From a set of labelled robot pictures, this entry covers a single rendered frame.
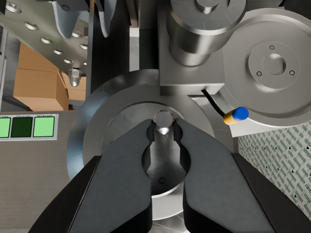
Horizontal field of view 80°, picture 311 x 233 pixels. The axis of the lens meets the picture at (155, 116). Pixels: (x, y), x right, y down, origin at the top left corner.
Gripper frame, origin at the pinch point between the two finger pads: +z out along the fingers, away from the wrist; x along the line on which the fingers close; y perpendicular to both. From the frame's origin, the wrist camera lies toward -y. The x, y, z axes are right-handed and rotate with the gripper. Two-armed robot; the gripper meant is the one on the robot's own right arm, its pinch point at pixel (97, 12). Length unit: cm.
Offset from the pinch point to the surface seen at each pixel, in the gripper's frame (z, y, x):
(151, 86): -3.4, 10.6, 6.3
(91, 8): -2.0, 1.1, 0.0
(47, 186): 30.1, 24.9, -22.0
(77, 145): -2.9, 15.7, -0.3
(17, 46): 183, -109, -161
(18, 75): 151, -59, -131
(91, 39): -1.9, 4.9, 0.2
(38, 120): 29.4, 7.8, -25.5
